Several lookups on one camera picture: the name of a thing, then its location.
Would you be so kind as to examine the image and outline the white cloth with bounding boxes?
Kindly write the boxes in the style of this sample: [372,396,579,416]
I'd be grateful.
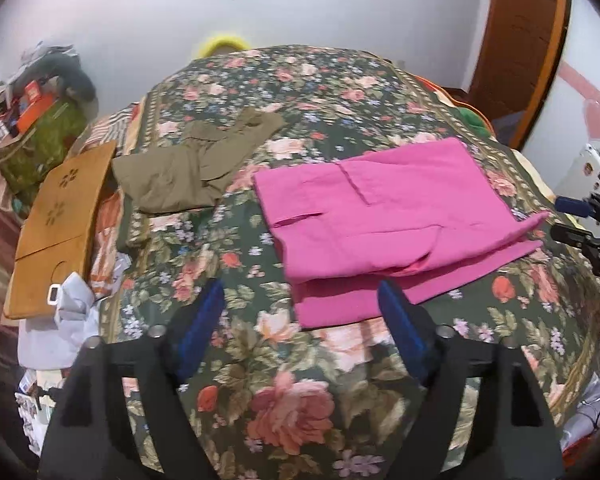
[19,271,101,372]

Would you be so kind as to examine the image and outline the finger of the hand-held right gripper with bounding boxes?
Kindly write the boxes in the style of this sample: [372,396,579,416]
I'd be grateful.
[553,193,600,222]
[550,223,600,279]

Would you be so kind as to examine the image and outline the wooden board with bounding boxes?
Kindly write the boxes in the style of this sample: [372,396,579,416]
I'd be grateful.
[3,141,118,320]

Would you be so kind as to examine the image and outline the wooden door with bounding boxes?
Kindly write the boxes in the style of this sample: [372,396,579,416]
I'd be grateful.
[466,0,574,151]

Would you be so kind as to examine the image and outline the pink pants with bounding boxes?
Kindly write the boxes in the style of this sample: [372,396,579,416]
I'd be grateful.
[252,137,550,329]

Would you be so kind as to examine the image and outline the grey cloth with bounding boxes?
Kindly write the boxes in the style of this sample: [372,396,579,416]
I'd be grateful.
[27,52,98,101]

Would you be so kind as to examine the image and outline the white appliance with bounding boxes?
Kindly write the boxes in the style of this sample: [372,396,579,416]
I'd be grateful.
[555,144,600,211]

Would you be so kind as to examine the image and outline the olive green pants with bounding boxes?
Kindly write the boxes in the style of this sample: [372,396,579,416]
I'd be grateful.
[111,107,287,214]

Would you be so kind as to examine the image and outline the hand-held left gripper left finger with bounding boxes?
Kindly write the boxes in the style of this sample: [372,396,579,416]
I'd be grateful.
[39,277,226,480]

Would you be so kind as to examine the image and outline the floral blanket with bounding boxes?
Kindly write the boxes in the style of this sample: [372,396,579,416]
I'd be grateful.
[98,45,600,480]

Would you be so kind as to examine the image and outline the yellow pillow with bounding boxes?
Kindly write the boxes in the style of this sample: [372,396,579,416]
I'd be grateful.
[196,33,251,59]

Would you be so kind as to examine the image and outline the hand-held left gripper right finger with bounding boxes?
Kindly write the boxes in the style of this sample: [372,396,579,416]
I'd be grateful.
[377,279,567,480]

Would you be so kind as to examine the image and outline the green patterned bag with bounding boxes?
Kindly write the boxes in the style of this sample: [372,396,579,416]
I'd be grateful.
[0,100,88,196]

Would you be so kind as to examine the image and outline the orange box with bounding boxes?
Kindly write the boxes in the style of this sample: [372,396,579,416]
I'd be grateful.
[16,82,61,133]

